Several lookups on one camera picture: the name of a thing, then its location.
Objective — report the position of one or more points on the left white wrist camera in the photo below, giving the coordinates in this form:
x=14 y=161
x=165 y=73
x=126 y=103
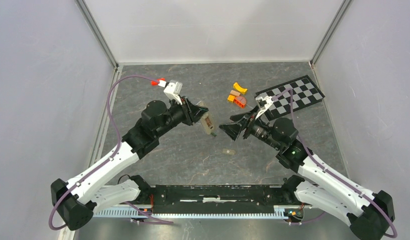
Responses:
x=172 y=90

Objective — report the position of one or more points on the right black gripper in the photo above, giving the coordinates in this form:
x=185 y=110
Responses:
x=233 y=129

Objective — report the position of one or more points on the tan small block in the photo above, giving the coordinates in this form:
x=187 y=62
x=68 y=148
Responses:
x=235 y=93

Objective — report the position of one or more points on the orange semicircle block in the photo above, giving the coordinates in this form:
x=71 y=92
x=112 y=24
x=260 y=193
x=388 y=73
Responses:
x=240 y=101

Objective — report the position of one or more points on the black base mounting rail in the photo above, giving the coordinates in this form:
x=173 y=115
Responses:
x=216 y=199

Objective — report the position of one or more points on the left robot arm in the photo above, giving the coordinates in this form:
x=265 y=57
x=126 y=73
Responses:
x=79 y=198

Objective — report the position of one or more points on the left aluminium frame post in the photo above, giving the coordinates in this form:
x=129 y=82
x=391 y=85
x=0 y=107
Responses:
x=90 y=20

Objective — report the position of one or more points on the black white checkerboard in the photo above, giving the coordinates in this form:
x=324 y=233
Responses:
x=305 y=94

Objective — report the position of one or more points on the red rectangular block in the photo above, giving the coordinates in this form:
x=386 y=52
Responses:
x=157 y=82

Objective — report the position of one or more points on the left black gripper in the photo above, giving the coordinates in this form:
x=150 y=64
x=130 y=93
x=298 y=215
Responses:
x=192 y=113

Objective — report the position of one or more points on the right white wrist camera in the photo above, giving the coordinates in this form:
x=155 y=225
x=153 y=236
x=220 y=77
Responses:
x=263 y=104

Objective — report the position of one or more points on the aluminium frame post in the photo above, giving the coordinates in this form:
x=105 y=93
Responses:
x=345 y=4
x=90 y=20

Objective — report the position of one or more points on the grey slotted cable duct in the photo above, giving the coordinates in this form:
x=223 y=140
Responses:
x=125 y=211

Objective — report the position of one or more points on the yellow small block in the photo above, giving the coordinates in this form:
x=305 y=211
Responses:
x=231 y=98

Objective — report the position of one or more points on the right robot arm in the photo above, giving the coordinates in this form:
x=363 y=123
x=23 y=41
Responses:
x=368 y=215

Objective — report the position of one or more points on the beige battery cover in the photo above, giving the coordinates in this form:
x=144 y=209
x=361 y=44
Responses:
x=229 y=151

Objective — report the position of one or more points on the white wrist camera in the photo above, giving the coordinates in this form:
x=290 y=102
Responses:
x=263 y=104
x=172 y=90

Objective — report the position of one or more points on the beige remote control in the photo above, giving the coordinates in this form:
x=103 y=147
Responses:
x=208 y=123

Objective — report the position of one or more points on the right aluminium frame post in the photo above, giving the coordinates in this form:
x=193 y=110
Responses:
x=345 y=4

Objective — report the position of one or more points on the yellow curved block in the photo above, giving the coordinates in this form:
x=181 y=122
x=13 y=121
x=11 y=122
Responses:
x=238 y=88

